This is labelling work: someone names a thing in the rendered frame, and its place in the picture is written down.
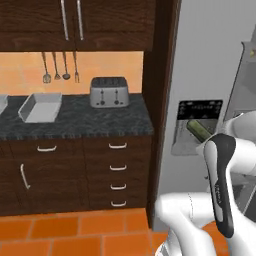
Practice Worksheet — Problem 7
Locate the dark wood base cupboard door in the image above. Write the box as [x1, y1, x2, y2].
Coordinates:
[9, 158, 90, 215]

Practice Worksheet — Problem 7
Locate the dark wood tall side panel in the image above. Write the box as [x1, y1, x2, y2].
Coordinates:
[142, 0, 183, 230]

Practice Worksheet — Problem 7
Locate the hanging metal fork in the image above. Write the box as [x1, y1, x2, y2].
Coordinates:
[72, 51, 81, 84]

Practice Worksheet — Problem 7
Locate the dark wood wall cupboard door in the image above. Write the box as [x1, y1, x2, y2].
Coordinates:
[0, 0, 76, 52]
[73, 0, 157, 52]

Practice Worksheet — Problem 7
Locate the hanging metal spatula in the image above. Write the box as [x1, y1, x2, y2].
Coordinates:
[51, 51, 62, 81]

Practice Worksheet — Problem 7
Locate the green cucumber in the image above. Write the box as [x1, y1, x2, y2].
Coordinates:
[186, 119, 213, 143]

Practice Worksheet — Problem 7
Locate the wide dark wood drawer front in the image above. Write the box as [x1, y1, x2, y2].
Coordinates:
[9, 138, 85, 161]

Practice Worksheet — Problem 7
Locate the hanging metal ladle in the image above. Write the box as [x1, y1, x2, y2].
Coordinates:
[61, 51, 72, 81]

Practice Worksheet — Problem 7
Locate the silver base cupboard handle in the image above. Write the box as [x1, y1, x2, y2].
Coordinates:
[19, 163, 32, 191]

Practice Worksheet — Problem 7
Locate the silver drawer handle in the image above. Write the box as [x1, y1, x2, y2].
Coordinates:
[108, 142, 128, 150]
[109, 183, 128, 191]
[109, 164, 128, 172]
[36, 145, 58, 153]
[110, 200, 128, 208]

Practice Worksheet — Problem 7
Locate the silver four-slot toaster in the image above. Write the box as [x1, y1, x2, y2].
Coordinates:
[89, 76, 131, 109]

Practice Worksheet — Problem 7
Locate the grey fridge door with dispenser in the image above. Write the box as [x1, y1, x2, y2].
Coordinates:
[159, 0, 256, 232]

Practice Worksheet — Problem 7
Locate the long silver cupboard handle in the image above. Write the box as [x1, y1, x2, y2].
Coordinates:
[76, 0, 85, 42]
[60, 0, 70, 42]

